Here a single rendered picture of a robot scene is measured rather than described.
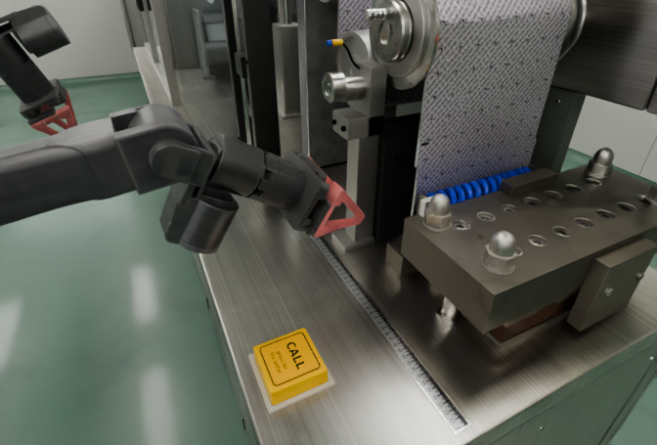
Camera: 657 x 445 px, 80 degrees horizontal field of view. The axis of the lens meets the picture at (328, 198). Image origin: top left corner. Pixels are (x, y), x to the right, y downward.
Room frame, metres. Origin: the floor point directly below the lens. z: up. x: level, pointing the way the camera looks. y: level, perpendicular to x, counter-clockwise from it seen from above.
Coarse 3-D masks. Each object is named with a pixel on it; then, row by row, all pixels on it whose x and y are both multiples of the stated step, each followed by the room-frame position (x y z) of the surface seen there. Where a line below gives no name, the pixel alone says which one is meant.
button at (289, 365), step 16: (288, 336) 0.33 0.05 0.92; (304, 336) 0.33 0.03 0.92; (256, 352) 0.31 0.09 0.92; (272, 352) 0.31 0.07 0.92; (288, 352) 0.31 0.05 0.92; (304, 352) 0.31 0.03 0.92; (272, 368) 0.29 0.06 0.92; (288, 368) 0.29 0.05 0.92; (304, 368) 0.29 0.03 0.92; (320, 368) 0.29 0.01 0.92; (272, 384) 0.27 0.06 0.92; (288, 384) 0.27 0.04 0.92; (304, 384) 0.27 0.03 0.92; (320, 384) 0.28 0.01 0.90; (272, 400) 0.26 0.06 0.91
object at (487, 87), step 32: (448, 32) 0.50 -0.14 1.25; (480, 32) 0.53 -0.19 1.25; (512, 32) 0.55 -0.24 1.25; (544, 32) 0.58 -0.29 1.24; (448, 64) 0.51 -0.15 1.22; (480, 64) 0.53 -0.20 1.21; (512, 64) 0.56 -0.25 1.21; (544, 64) 0.58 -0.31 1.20; (448, 96) 0.51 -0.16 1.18; (480, 96) 0.54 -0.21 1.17; (512, 96) 0.56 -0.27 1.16; (544, 96) 0.59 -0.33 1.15; (448, 128) 0.51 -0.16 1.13; (480, 128) 0.54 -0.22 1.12; (512, 128) 0.57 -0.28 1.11; (416, 160) 0.49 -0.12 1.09
